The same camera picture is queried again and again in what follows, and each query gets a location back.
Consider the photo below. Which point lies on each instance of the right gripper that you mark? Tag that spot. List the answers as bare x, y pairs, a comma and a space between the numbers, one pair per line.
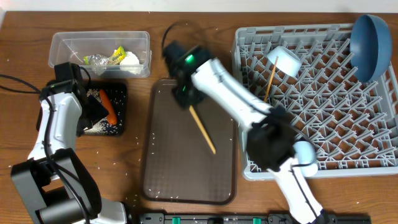
185, 98

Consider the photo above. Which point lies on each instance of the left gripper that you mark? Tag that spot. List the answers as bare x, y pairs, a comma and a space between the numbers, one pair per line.
101, 112

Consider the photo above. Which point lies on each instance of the orange carrot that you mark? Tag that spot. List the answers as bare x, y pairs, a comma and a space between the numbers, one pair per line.
111, 117

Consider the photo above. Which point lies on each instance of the wooden chopstick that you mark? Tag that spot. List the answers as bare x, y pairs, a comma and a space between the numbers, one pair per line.
271, 79
202, 129

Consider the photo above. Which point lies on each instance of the pile of white rice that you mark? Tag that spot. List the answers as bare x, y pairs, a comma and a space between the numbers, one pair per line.
118, 100

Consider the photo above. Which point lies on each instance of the yellow green snack wrapper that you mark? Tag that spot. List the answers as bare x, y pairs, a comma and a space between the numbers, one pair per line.
100, 62

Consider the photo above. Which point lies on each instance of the white tissue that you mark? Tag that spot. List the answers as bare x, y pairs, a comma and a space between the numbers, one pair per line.
131, 64

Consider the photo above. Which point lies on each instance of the light blue bowl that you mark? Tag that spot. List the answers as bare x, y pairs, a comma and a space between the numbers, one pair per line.
285, 60

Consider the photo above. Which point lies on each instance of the light blue cup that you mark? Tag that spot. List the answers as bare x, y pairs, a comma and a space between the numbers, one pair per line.
306, 156

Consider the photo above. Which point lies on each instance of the dark blue plate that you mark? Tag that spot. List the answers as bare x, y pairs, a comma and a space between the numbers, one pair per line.
371, 44

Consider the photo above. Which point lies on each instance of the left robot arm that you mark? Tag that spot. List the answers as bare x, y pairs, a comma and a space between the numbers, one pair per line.
53, 183

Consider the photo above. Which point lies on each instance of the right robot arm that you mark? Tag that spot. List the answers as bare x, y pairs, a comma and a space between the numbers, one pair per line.
271, 141

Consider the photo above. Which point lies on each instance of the grey dishwasher rack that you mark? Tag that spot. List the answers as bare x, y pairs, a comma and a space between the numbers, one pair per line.
352, 124

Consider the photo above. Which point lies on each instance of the black tray bin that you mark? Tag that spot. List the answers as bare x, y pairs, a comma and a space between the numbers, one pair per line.
105, 85

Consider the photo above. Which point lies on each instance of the clear plastic bin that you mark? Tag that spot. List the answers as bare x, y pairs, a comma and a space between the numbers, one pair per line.
73, 46

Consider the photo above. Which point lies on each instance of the brown serving tray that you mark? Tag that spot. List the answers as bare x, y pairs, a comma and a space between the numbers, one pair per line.
177, 164

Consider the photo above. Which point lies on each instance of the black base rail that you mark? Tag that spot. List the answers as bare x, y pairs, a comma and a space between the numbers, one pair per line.
160, 218

